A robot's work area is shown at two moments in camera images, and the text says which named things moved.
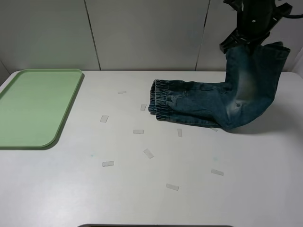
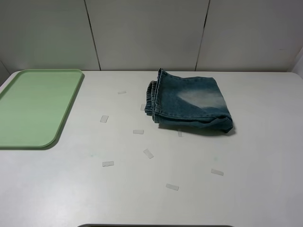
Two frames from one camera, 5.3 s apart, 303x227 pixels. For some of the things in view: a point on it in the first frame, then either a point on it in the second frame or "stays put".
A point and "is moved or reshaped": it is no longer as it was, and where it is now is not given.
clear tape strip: (176, 187) stays put
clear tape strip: (108, 163) stays put
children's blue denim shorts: (252, 76) is moved or reshaped
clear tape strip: (214, 171) stays put
